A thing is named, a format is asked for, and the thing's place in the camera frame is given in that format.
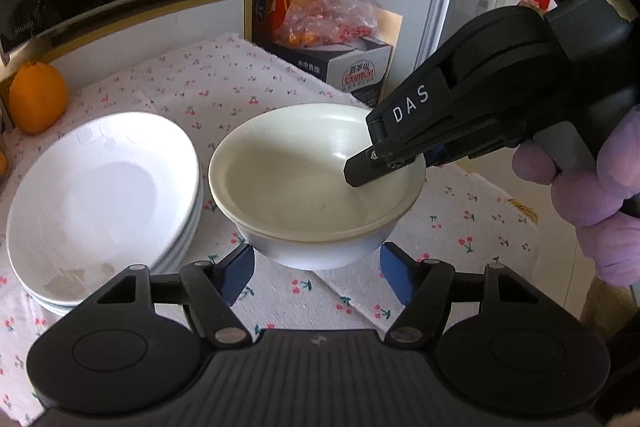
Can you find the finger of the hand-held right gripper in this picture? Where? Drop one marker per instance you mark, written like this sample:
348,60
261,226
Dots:
360,169
439,155

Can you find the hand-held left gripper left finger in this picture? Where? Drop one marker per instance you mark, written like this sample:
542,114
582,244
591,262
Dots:
235,274

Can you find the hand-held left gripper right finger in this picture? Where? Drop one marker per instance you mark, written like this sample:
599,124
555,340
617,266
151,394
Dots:
400,277

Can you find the cream ceramic bowl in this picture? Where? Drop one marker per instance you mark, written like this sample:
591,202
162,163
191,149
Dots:
300,167
395,219

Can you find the white ceramic plate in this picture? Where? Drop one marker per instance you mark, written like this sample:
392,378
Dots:
100,207

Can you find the person's right hand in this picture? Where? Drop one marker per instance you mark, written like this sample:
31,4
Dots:
590,202

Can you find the white and black cardboard box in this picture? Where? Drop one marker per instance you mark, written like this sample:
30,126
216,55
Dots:
350,74

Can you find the plastic bag of oranges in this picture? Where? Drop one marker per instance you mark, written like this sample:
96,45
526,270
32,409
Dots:
330,17

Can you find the cherry print tablecloth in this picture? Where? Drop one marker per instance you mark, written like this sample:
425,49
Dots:
175,72

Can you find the wooden microwave stand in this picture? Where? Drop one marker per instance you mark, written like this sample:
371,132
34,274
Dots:
165,29

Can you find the large orange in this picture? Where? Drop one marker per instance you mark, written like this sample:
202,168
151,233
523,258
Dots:
37,99

